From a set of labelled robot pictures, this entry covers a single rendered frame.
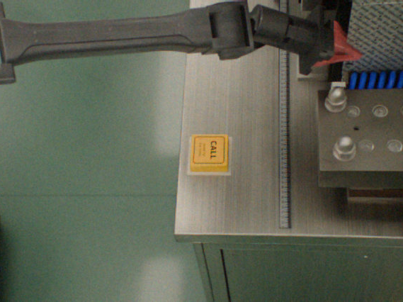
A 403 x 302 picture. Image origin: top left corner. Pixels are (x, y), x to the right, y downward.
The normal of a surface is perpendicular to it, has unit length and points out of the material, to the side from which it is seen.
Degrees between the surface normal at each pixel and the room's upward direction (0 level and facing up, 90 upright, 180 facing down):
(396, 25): 91
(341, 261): 90
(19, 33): 34
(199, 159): 0
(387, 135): 0
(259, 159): 0
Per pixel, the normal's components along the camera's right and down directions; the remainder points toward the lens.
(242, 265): -0.04, 0.87
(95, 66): -0.08, -0.50
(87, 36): 0.33, -0.08
